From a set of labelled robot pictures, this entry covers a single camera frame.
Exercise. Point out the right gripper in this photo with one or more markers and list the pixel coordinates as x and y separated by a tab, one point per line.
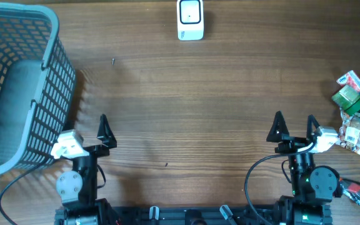
291	143

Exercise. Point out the hex wrench set packet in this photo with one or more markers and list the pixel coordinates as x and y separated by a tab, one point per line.
351	189

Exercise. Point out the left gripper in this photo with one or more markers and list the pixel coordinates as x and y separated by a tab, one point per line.
103	134

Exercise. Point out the green lid jar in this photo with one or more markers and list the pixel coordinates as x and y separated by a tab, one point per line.
348	99

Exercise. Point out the red tissue pack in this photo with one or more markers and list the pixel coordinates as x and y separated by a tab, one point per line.
350	79

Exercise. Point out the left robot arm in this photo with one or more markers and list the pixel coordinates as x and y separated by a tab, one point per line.
78	188

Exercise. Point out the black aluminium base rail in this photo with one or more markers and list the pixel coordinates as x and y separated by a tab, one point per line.
197	215

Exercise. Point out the grey plastic mesh basket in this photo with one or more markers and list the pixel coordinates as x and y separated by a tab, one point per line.
37	84

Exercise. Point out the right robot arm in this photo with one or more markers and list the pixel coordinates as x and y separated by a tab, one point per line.
314	187

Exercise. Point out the white barcode scanner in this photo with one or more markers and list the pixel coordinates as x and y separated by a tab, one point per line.
190	20

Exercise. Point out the cookie snack pouch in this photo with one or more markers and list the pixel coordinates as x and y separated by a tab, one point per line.
349	132

